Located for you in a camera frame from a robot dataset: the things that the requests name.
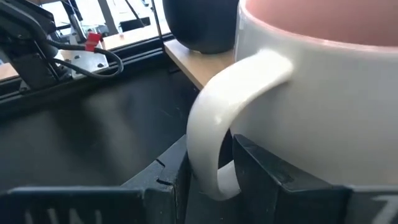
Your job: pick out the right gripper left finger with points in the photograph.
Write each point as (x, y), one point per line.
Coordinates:
(149, 202)

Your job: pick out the silver mounting plate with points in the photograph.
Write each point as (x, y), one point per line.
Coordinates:
(90, 62)

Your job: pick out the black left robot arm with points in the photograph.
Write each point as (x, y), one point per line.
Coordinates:
(28, 37)

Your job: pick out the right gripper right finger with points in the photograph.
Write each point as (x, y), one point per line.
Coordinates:
(280, 202)

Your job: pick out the dark teal round mug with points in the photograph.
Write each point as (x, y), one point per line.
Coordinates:
(202, 25)

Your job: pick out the white mug with pink inside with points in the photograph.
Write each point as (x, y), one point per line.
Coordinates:
(326, 109)

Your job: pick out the black table mat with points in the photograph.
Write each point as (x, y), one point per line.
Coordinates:
(93, 133)

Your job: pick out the wooden shelf with black posts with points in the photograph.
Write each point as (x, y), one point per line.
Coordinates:
(199, 67)

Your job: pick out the black aluminium table frame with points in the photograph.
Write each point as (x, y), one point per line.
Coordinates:
(140, 51)

